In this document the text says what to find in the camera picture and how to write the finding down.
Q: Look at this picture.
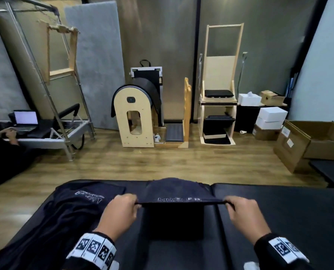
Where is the person's left hand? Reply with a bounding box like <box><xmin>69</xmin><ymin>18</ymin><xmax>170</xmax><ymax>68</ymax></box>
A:
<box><xmin>95</xmin><ymin>193</ymin><xmax>142</xmax><ymax>242</ymax></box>

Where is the person's right hand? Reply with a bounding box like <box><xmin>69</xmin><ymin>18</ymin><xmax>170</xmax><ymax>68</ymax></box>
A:
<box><xmin>225</xmin><ymin>196</ymin><xmax>271</xmax><ymax>245</ymax></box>

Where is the person's right forearm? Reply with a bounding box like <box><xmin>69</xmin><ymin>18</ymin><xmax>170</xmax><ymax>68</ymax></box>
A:
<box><xmin>253</xmin><ymin>233</ymin><xmax>315</xmax><ymax>270</ymax></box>

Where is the person's left forearm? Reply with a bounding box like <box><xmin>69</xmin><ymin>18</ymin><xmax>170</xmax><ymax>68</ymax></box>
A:
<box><xmin>61</xmin><ymin>230</ymin><xmax>117</xmax><ymax>270</ymax></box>

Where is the black wristband with marker tags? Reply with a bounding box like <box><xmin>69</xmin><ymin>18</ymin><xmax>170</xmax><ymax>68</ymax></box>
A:
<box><xmin>66</xmin><ymin>230</ymin><xmax>117</xmax><ymax>269</ymax></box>
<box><xmin>254</xmin><ymin>233</ymin><xmax>311</xmax><ymax>265</ymax></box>

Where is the wooden ladder barrel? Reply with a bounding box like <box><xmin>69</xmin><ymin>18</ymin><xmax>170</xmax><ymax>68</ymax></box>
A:
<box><xmin>111</xmin><ymin>77</ymin><xmax>192</xmax><ymax>149</ymax></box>

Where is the dark garment with white print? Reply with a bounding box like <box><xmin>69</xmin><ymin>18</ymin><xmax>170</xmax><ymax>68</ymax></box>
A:
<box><xmin>0</xmin><ymin>181</ymin><xmax>126</xmax><ymax>270</ymax></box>

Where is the flat cardboard box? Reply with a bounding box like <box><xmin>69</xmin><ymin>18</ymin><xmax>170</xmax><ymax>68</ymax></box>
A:
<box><xmin>253</xmin><ymin>124</ymin><xmax>281</xmax><ymax>141</ymax></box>

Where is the large open cardboard box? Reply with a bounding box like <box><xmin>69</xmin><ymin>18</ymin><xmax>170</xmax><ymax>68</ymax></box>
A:
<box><xmin>274</xmin><ymin>120</ymin><xmax>334</xmax><ymax>174</ymax></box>

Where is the black cabinet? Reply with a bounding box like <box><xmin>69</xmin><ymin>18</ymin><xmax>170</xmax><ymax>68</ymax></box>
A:
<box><xmin>234</xmin><ymin>104</ymin><xmax>288</xmax><ymax>134</ymax></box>

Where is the white tissue box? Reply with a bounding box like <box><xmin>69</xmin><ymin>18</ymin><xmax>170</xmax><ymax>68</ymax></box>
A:
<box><xmin>238</xmin><ymin>92</ymin><xmax>262</xmax><ymax>107</ymax></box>

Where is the black floor mat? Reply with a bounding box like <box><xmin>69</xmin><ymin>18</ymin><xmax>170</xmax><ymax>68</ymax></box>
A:
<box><xmin>310</xmin><ymin>160</ymin><xmax>334</xmax><ymax>189</ymax></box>

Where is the small cardboard box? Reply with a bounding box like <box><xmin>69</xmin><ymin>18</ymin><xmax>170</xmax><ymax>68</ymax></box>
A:
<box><xmin>260</xmin><ymin>90</ymin><xmax>286</xmax><ymax>107</ymax></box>

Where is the open laptop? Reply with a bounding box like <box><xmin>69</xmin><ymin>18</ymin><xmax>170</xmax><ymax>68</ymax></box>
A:
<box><xmin>14</xmin><ymin>110</ymin><xmax>39</xmax><ymax>132</ymax></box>

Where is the grey metal pole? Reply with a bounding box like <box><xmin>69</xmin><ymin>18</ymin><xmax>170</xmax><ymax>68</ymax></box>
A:
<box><xmin>237</xmin><ymin>52</ymin><xmax>248</xmax><ymax>94</ymax></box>

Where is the tall wooden exercise chair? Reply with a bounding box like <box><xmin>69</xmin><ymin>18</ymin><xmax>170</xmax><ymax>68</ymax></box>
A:
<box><xmin>198</xmin><ymin>23</ymin><xmax>244</xmax><ymax>146</ymax></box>

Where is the grey felt panel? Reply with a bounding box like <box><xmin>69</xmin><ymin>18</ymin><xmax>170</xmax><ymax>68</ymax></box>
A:
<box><xmin>64</xmin><ymin>0</ymin><xmax>126</xmax><ymax>130</ymax></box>

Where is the metal frame exercise bed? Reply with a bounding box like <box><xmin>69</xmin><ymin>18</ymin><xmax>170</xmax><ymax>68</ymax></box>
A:
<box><xmin>0</xmin><ymin>0</ymin><xmax>97</xmax><ymax>162</ymax></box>

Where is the wooden push-through frame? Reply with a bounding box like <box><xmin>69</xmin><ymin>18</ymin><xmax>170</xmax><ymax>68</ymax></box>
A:
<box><xmin>39</xmin><ymin>21</ymin><xmax>80</xmax><ymax>83</ymax></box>

